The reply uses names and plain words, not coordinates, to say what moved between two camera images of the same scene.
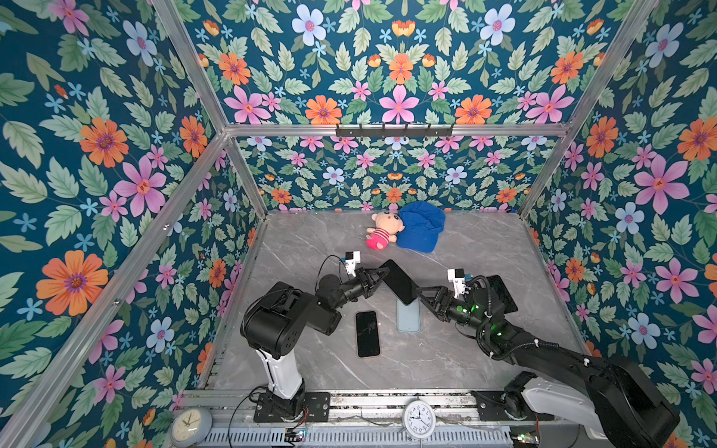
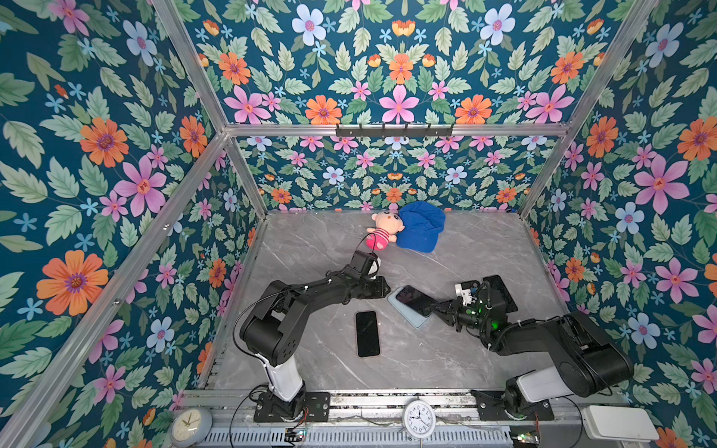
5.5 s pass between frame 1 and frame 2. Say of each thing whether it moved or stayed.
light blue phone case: moved
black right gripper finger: moved
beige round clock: stayed
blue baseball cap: stayed
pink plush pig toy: stayed
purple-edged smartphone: stayed
